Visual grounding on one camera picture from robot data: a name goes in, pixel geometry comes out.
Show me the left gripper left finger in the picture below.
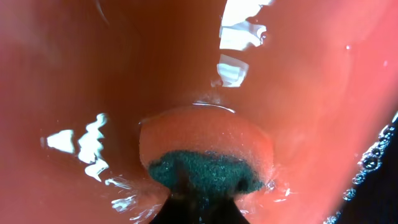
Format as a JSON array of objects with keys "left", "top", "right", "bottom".
[{"left": 149, "top": 194, "right": 199, "bottom": 224}]

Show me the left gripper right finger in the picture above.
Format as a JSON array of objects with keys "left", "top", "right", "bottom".
[{"left": 198, "top": 197, "right": 249, "bottom": 224}]

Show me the dark green sponge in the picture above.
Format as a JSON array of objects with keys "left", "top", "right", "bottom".
[{"left": 139, "top": 106, "right": 274, "bottom": 198}]

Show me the red and black tray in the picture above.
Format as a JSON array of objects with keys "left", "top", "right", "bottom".
[{"left": 1, "top": 1, "right": 397, "bottom": 223}]

